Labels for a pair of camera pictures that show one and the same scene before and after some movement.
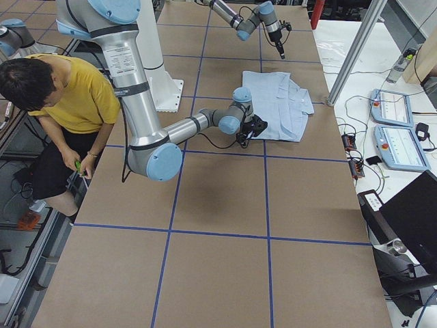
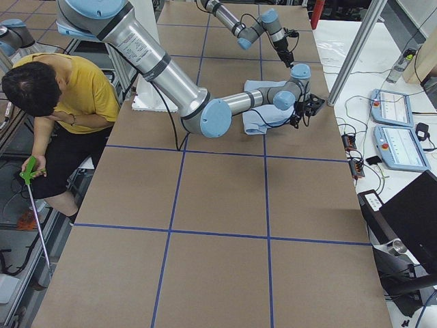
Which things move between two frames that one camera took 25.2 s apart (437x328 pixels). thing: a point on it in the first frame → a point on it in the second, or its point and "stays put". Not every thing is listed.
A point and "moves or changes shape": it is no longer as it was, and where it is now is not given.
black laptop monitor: x=412 y=212 stays put
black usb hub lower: x=356 y=169 stays put
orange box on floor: x=29 y=221 stays put
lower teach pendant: x=400 y=149 stays put
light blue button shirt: x=280 y=102 moves or changes shape
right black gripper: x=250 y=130 → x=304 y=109
